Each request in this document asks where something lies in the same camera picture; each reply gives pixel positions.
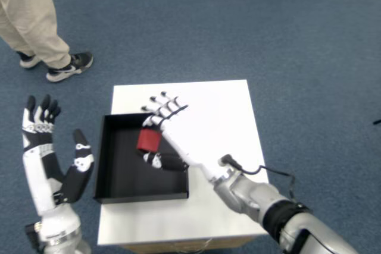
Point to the black white swoosh sneaker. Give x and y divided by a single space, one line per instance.
68 69

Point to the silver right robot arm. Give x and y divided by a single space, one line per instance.
253 194

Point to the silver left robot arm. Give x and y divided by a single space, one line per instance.
62 242

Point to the white top wooden table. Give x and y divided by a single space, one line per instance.
220 102

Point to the beige trousers of person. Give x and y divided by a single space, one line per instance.
26 13

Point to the black open box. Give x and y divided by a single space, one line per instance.
119 161

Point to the red cube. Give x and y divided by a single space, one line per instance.
149 140

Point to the small black object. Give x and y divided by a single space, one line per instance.
377 122

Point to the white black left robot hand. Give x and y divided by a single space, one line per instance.
38 182

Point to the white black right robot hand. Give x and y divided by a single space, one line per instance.
178 147

